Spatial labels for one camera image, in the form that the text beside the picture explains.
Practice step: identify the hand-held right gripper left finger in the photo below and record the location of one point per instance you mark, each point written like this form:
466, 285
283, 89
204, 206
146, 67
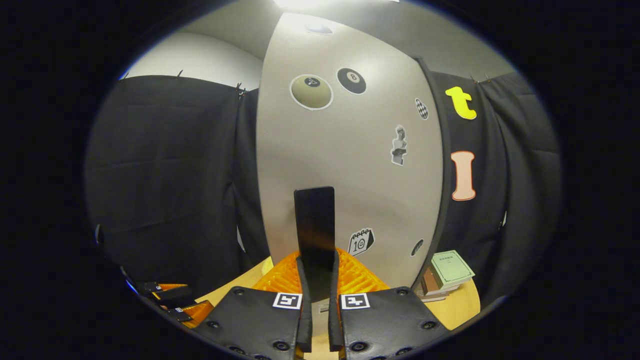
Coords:
250, 320

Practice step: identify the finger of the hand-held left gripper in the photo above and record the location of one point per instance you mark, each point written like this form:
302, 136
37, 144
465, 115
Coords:
192, 312
170, 292

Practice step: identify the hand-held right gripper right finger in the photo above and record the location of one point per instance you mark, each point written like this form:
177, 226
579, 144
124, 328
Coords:
390, 320

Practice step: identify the grey cabinet door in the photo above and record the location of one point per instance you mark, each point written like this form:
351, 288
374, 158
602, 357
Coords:
360, 175

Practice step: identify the dark grey cabinet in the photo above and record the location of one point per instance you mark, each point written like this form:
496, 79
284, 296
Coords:
446, 150

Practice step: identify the grey book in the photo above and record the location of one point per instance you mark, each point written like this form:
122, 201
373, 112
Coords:
432, 297

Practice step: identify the brown book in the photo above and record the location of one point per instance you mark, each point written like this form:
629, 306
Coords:
430, 282

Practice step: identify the black backdrop cloth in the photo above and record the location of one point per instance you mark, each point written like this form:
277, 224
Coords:
165, 175

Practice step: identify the long ceiling light panel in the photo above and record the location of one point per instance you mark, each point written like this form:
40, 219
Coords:
335, 3

